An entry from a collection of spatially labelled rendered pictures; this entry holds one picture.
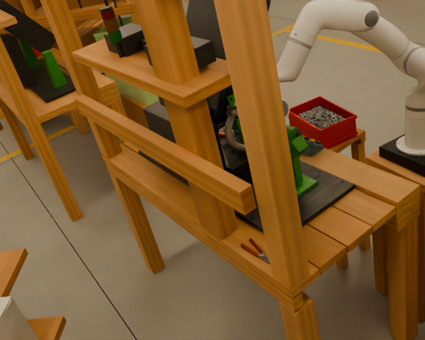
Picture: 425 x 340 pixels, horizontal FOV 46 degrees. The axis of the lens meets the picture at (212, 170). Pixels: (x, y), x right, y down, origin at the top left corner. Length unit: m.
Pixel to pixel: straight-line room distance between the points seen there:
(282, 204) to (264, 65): 0.43
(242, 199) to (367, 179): 0.75
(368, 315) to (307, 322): 0.93
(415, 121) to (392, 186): 0.30
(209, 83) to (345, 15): 0.55
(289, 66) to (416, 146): 0.72
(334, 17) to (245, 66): 0.64
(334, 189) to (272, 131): 0.76
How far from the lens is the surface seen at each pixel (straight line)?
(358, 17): 1.82
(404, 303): 2.43
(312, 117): 2.64
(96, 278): 3.39
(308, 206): 1.99
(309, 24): 1.81
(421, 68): 2.07
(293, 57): 1.81
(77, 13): 4.89
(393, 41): 1.99
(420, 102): 2.16
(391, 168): 2.25
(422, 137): 2.23
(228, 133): 2.05
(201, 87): 1.55
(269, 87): 1.31
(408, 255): 2.24
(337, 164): 2.21
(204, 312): 2.91
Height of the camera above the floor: 2.13
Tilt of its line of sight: 32 degrees down
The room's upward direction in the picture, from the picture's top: 15 degrees counter-clockwise
